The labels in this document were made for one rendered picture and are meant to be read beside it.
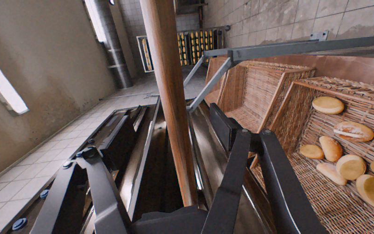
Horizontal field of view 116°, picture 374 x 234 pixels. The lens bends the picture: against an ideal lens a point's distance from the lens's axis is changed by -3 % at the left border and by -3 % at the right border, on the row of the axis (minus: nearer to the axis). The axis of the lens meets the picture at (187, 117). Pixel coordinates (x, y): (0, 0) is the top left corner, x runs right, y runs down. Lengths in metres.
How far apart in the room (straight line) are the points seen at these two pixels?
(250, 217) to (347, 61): 0.68
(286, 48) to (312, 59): 0.14
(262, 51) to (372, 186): 0.57
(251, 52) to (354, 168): 0.54
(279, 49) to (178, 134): 0.60
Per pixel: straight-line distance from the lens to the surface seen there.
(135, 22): 5.35
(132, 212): 0.58
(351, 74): 0.72
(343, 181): 0.76
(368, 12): 1.42
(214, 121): 0.17
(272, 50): 0.67
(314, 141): 0.83
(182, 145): 0.18
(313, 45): 0.80
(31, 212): 1.14
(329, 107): 0.68
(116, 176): 0.94
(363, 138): 0.67
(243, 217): 0.68
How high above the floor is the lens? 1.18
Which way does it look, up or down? 3 degrees down
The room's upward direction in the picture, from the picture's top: 99 degrees counter-clockwise
